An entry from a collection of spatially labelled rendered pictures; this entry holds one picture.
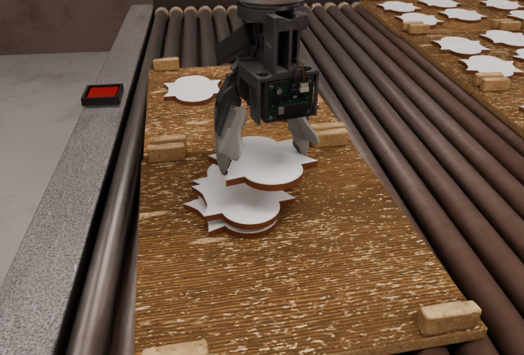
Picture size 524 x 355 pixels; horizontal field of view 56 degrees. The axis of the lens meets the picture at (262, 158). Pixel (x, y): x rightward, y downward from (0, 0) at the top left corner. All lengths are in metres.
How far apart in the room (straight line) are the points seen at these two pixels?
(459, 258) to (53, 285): 0.49
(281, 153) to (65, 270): 0.30
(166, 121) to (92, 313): 0.44
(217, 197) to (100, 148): 0.32
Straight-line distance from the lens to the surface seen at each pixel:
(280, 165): 0.62
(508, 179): 0.86
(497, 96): 1.13
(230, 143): 0.58
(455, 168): 0.87
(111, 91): 1.11
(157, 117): 0.95
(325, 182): 0.74
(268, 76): 0.51
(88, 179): 0.83
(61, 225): 0.74
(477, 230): 0.73
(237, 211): 0.62
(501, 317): 0.62
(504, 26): 1.61
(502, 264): 0.69
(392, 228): 0.67
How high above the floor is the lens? 1.33
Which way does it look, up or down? 30 degrees down
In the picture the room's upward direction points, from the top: straight up
